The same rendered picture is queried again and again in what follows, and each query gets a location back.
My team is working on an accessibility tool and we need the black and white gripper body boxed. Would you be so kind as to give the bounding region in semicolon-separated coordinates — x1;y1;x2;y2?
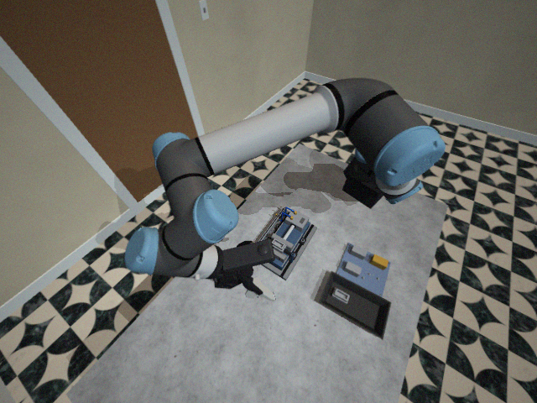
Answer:
206;245;253;289

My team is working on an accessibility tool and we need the yellow block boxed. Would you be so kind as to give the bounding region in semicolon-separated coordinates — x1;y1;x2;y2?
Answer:
370;254;388;270

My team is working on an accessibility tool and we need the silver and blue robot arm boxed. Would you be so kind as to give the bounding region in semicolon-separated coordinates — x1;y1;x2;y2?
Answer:
124;78;446;280

